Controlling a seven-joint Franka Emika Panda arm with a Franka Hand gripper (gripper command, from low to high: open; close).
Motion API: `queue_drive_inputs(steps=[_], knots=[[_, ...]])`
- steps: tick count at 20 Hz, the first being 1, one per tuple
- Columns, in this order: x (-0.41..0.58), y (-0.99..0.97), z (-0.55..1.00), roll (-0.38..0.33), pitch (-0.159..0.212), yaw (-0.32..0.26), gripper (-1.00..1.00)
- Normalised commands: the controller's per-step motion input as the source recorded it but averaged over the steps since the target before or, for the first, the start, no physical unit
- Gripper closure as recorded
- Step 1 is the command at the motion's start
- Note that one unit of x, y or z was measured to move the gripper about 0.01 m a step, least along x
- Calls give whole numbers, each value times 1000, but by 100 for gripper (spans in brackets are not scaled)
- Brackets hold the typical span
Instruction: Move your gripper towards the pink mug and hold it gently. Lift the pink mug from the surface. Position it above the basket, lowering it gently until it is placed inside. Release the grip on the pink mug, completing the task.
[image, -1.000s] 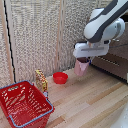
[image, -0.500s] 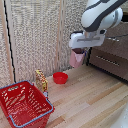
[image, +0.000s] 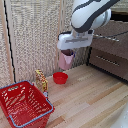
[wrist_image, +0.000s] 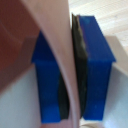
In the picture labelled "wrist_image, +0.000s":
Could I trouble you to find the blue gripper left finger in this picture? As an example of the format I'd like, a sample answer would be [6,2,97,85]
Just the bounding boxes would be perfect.
[31,30,71,124]

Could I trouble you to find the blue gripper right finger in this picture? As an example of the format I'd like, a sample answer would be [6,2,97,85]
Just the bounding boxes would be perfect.
[71,13,117,122]

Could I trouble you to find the pink mug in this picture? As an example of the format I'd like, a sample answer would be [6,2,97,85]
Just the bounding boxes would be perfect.
[0,0,83,128]

